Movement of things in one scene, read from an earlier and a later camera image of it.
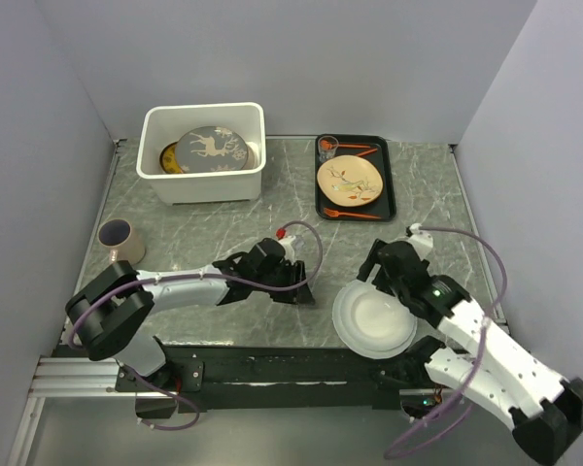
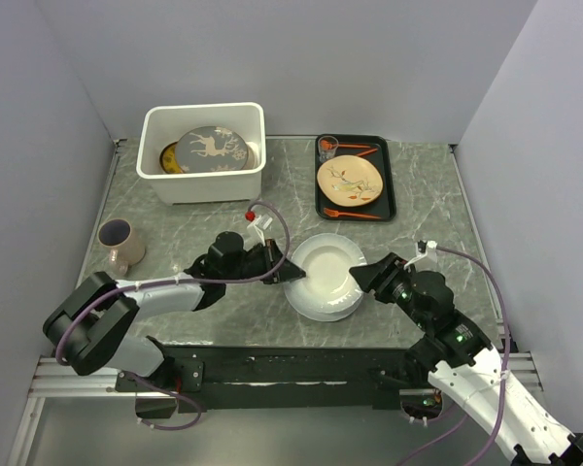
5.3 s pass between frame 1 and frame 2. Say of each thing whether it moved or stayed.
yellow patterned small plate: stayed
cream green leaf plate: stayed
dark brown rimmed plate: stayed
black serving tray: stayed
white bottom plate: moved
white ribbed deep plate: moved
